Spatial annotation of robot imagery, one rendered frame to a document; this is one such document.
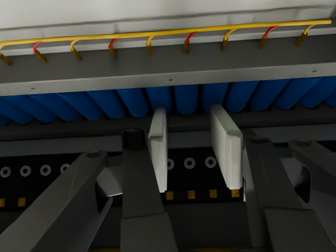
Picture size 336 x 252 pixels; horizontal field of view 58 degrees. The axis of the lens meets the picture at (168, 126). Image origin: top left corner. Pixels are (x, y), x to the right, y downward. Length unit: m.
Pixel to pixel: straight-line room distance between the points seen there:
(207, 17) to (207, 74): 0.03
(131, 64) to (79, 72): 0.03
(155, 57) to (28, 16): 0.07
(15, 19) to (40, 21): 0.01
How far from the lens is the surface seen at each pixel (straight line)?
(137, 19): 0.17
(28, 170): 0.34
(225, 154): 0.16
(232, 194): 0.30
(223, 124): 0.16
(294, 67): 0.18
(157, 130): 0.15
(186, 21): 0.17
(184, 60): 0.17
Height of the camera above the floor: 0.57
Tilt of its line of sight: 8 degrees up
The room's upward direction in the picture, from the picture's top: 177 degrees clockwise
